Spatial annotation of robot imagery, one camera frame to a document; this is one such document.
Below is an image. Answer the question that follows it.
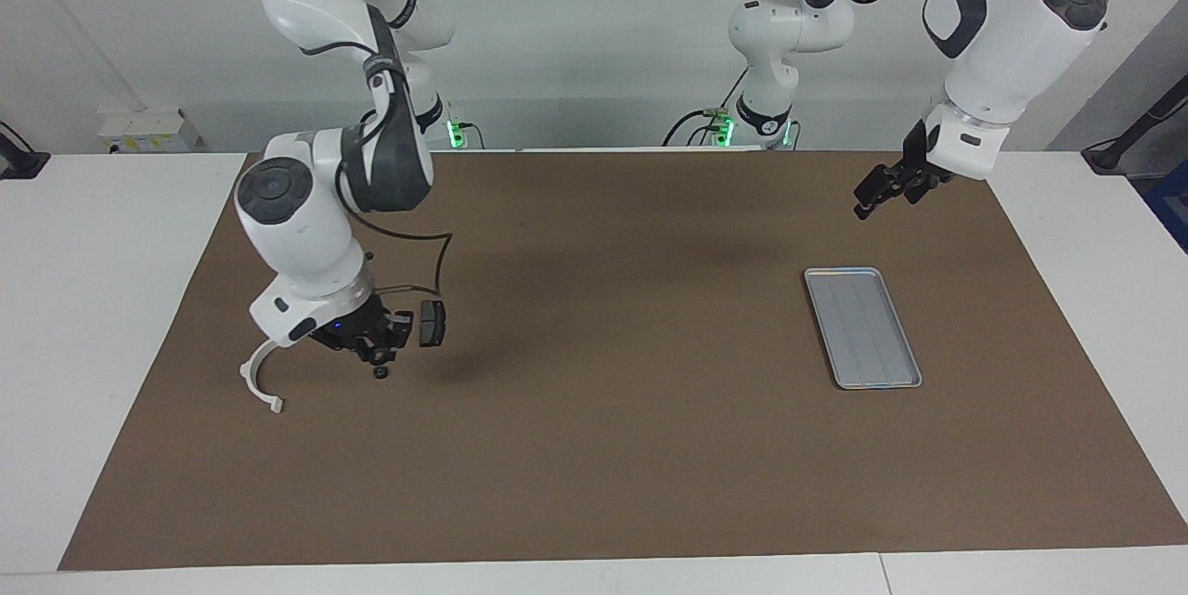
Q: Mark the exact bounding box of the silver metal tray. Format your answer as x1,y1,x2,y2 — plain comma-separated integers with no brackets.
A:
804,267,923,391

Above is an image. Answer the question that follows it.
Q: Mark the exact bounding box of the black stand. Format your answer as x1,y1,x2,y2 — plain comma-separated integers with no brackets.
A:
1081,75,1188,176

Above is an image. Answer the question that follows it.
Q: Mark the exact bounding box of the brown table mat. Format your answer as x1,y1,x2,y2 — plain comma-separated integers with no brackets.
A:
58,148,1188,571

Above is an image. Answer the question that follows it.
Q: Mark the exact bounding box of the blue object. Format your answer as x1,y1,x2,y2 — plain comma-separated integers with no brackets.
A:
1143,159,1188,254

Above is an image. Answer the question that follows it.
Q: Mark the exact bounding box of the black table clamp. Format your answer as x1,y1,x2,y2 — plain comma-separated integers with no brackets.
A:
0,122,50,181

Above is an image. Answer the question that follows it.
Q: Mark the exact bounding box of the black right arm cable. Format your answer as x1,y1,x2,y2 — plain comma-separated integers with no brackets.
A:
320,38,456,299

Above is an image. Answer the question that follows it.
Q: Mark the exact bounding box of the white semicircular bracket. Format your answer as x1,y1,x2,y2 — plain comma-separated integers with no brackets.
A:
239,339,285,415

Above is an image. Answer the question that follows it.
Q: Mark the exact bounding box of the black base cable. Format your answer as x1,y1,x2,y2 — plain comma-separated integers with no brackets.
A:
663,66,749,149

